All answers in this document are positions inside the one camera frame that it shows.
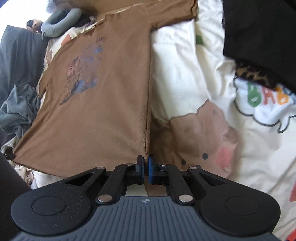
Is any brown printed t-shirt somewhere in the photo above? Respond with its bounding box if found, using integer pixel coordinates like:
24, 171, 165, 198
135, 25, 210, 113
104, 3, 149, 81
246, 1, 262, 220
14, 1, 197, 178

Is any cream bear print blanket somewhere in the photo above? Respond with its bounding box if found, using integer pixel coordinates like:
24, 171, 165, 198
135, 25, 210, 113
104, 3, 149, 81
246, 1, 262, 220
0, 0, 296, 241

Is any leopard print cloth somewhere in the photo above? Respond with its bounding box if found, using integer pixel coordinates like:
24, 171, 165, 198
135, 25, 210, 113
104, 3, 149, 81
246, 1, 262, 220
235, 60, 280, 90

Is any grey green garment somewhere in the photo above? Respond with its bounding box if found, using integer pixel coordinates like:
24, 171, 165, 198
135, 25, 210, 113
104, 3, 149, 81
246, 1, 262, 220
1, 84, 41, 139

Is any black cloth under neck pillow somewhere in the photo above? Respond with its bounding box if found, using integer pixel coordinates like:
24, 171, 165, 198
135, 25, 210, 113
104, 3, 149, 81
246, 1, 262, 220
74, 15, 96, 28

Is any flattened brown cardboard box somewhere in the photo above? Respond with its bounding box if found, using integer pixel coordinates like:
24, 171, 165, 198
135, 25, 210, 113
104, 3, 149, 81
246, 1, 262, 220
53, 0, 147, 15

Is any dark grey pillow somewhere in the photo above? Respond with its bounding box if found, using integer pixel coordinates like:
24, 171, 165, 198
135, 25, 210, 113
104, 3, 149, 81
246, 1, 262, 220
1, 25, 49, 103

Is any grey neck pillow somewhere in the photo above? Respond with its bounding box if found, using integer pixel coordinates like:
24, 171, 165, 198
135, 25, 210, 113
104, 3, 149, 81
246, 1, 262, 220
41, 8, 82, 38

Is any black folded garment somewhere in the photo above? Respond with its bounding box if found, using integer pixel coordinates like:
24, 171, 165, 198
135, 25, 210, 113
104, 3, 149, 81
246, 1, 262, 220
222, 1, 295, 91

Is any plush doll toy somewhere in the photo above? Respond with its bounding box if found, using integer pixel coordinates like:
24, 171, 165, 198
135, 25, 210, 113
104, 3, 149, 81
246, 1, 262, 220
26, 19, 43, 34

